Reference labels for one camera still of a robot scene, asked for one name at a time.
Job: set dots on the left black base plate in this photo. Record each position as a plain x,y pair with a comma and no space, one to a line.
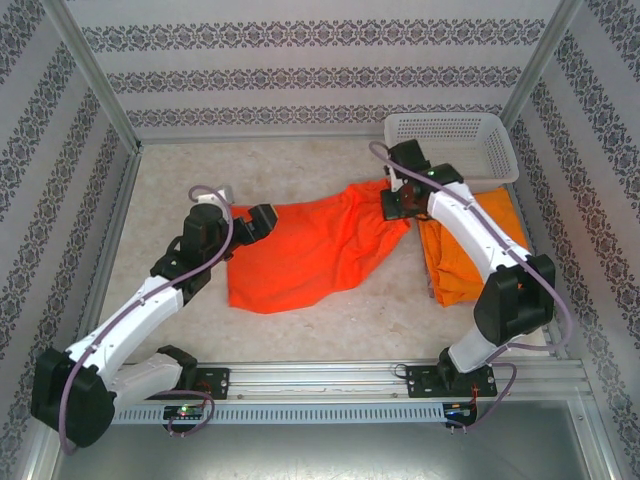
215,382

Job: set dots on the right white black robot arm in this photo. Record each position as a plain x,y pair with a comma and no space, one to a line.
470,240

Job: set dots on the left aluminium side rail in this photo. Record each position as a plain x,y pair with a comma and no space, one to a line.
107,250

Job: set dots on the yellow-orange shorts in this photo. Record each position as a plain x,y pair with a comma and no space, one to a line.
450,270

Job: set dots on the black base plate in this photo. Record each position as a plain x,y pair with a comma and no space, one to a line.
215,382
420,385

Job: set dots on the aluminium back rail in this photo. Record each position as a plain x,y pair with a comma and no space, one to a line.
250,136

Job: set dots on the aluminium frame post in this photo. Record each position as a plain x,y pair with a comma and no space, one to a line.
94,75
547,50

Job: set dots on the right aluminium side rail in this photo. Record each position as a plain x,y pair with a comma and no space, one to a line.
517,200

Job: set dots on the aluminium mounting rail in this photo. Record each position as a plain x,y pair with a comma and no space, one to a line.
320,380

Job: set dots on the red-orange shorts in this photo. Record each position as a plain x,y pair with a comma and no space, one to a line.
310,260

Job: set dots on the grey metal sheet panel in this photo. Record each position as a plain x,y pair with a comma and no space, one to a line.
320,450

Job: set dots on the pink shorts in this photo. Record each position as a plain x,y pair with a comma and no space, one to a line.
430,285

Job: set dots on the left small circuit board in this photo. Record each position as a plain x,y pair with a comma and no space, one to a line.
182,411

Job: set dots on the aluminium side rail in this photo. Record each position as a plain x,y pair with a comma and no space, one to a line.
517,200
107,250

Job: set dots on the right aluminium frame post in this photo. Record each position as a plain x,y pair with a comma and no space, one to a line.
547,50

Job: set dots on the small circuit board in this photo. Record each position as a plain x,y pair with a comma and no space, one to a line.
460,409
182,411

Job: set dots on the left aluminium frame post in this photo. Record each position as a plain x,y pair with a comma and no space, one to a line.
94,75

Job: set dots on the white plastic basket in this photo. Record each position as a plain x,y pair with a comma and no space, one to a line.
475,150

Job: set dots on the right small circuit board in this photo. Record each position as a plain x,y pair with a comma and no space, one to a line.
460,409

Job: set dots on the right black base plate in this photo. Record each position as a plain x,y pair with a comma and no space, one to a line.
420,385

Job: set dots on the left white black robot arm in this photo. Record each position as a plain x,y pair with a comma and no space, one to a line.
130,320

